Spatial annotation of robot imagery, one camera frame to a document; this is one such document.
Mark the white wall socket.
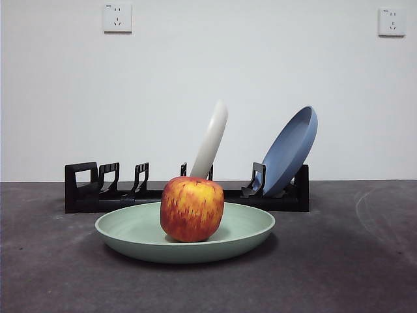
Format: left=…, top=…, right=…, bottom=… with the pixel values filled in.
left=378, top=7, right=407, bottom=37
left=104, top=3, right=133, bottom=34

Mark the green plate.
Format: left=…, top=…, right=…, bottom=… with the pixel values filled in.
left=94, top=201, right=276, bottom=264

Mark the red yellow apple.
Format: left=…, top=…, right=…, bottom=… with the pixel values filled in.
left=159, top=176, right=225, bottom=243

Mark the blue plate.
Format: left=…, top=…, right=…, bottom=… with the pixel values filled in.
left=261, top=104, right=319, bottom=198

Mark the black plate rack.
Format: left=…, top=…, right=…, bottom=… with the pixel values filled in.
left=64, top=161, right=310, bottom=214

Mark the white plate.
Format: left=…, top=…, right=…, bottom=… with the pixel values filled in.
left=190, top=99, right=228, bottom=180

